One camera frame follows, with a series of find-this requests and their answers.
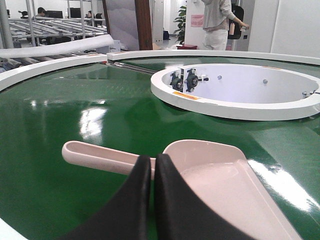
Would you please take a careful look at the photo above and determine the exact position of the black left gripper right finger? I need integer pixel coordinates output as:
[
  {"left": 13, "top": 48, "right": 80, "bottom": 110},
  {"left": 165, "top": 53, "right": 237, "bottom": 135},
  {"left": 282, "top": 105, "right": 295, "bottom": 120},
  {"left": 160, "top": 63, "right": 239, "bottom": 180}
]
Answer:
[{"left": 154, "top": 153, "right": 252, "bottom": 240}]

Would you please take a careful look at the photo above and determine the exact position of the standing person in white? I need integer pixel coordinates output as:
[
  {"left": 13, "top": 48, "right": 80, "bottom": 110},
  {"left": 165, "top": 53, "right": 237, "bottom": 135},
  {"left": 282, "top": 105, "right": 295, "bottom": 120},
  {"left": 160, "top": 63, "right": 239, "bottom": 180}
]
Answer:
[{"left": 202, "top": 0, "right": 250, "bottom": 51}]

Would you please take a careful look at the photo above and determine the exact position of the pink plastic dustpan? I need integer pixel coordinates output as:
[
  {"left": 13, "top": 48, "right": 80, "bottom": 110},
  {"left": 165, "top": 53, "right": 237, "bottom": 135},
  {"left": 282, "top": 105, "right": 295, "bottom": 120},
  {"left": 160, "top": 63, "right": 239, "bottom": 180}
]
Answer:
[{"left": 61, "top": 139, "right": 304, "bottom": 240}]

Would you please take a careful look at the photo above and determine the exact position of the white inner conveyor ring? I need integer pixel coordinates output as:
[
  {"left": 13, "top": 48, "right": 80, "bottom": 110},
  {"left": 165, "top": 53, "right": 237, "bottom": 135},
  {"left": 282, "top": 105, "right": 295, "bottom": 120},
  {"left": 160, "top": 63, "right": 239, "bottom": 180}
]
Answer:
[{"left": 150, "top": 63, "right": 320, "bottom": 122}]

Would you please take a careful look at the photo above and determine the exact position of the seated person at desk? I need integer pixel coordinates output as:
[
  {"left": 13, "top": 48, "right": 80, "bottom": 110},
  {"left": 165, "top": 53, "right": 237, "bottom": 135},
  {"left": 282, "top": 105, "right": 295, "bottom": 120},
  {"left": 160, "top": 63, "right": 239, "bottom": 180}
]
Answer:
[{"left": 36, "top": 7, "right": 47, "bottom": 17}]

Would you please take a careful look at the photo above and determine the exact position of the brown wooden pillar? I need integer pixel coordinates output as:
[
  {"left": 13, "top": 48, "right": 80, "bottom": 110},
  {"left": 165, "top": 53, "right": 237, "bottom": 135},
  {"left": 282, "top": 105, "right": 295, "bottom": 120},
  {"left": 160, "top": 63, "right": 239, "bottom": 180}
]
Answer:
[{"left": 134, "top": 0, "right": 153, "bottom": 51}]

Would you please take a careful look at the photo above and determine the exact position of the green potted plant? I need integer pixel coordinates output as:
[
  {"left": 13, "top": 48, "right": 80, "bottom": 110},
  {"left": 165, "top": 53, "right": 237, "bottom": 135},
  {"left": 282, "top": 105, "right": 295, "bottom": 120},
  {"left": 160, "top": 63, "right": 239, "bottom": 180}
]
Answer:
[{"left": 173, "top": 5, "right": 187, "bottom": 45}]

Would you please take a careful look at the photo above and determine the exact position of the white foam tube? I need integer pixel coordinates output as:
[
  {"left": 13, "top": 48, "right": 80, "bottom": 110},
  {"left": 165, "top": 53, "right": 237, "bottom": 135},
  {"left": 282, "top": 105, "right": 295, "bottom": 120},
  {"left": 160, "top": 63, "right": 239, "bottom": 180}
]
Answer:
[{"left": 0, "top": 34, "right": 114, "bottom": 59}]

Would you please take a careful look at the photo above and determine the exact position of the black bearing block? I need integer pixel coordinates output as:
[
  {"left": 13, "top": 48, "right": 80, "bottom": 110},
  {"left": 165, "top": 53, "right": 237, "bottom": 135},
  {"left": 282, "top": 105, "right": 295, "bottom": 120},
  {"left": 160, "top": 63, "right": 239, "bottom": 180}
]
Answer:
[
  {"left": 170, "top": 71, "right": 183, "bottom": 92},
  {"left": 185, "top": 68, "right": 209, "bottom": 93}
]

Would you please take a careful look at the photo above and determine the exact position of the left black bearing block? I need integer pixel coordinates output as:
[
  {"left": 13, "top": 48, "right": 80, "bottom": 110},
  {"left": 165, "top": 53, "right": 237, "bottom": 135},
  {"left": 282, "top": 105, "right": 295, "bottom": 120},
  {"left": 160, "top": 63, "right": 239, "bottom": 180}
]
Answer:
[{"left": 170, "top": 71, "right": 183, "bottom": 92}]

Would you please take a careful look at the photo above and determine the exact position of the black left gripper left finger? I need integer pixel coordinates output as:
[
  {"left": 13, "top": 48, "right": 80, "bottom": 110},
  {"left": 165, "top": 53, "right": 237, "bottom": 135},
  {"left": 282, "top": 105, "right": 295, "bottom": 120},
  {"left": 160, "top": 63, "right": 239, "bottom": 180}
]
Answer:
[{"left": 59, "top": 155, "right": 151, "bottom": 240}]

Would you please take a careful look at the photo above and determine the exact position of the right black bearing block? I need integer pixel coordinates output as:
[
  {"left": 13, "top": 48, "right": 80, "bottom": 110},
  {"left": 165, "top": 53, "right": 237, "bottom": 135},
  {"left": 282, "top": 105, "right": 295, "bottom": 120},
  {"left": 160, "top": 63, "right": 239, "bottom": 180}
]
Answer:
[{"left": 185, "top": 68, "right": 209, "bottom": 93}]

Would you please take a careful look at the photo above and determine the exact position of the green conveyor belt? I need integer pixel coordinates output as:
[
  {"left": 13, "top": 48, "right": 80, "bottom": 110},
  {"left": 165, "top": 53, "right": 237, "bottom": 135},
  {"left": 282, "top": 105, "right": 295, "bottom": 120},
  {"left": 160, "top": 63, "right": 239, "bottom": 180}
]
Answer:
[{"left": 0, "top": 63, "right": 320, "bottom": 240}]

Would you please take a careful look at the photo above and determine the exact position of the metal roller conveyor rack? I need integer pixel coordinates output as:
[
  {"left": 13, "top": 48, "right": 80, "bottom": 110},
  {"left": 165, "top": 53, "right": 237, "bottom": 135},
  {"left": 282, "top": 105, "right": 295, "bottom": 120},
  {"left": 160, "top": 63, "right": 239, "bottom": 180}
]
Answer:
[{"left": 0, "top": 0, "right": 109, "bottom": 66}]

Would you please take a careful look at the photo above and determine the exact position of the white outer conveyor rail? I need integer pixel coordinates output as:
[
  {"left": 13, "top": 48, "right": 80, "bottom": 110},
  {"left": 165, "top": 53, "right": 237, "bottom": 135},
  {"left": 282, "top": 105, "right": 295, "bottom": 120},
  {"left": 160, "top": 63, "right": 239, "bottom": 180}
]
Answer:
[{"left": 0, "top": 50, "right": 320, "bottom": 91}]

